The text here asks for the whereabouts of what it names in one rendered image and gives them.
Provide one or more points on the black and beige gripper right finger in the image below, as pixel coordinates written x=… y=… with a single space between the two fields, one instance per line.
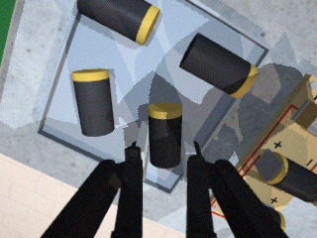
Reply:
x=245 y=214

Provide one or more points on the black battery with gold top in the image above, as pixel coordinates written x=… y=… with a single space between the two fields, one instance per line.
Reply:
x=94 y=101
x=165 y=120
x=295 y=180
x=277 y=216
x=133 y=19
x=218 y=66

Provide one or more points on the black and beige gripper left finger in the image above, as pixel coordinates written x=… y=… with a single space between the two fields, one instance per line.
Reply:
x=83 y=214

